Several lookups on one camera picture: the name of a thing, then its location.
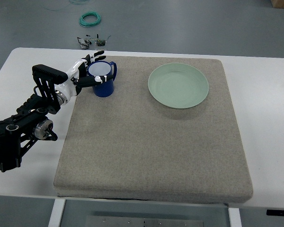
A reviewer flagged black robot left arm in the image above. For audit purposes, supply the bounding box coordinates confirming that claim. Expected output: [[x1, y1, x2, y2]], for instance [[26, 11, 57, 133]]
[[0, 64, 68, 172]]

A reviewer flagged light green plate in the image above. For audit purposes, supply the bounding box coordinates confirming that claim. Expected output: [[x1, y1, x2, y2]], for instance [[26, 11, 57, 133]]
[[148, 62, 209, 109]]

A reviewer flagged grey felt cushion mat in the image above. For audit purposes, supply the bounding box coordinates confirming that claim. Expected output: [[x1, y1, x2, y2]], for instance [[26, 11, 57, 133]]
[[53, 56, 253, 203]]

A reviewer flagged green coiled cable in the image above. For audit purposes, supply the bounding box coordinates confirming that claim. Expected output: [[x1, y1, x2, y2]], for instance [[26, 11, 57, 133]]
[[79, 11, 102, 27]]

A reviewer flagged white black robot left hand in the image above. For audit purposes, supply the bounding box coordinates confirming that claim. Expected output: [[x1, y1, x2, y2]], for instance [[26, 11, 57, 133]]
[[55, 51, 106, 105]]

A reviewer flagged small electronics parts pile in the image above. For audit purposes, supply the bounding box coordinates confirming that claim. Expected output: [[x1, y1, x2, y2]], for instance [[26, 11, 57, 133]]
[[77, 34, 111, 51]]

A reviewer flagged blue enamel mug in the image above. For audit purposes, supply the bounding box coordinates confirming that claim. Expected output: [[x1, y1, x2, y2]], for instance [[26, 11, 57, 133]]
[[88, 61, 117, 97]]

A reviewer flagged metal base plate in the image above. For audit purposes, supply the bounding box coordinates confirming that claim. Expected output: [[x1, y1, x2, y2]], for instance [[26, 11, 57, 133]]
[[85, 216, 204, 227]]

